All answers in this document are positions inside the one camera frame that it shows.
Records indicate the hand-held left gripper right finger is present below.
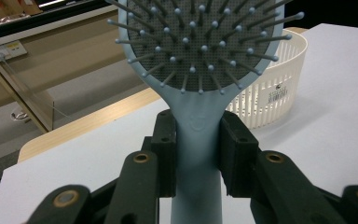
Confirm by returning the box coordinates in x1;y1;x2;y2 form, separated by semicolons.
218;109;261;199

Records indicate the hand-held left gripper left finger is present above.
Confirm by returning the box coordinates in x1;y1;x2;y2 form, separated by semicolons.
141;108;178;199

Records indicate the light blue hairbrush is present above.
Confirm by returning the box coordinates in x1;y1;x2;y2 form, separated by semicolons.
106;0;306;224

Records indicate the white slotted plastic basket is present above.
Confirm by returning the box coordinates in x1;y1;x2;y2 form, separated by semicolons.
225;29;309;131

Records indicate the black curtain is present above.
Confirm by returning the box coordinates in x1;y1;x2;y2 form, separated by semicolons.
283;0;358;32

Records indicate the white power strip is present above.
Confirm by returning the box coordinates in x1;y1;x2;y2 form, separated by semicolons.
0;39;29;63

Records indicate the brown cardboard box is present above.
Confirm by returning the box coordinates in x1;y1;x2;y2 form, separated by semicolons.
0;0;44;19

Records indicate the white floor cable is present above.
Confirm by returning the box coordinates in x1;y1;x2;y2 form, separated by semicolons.
9;102;73;123

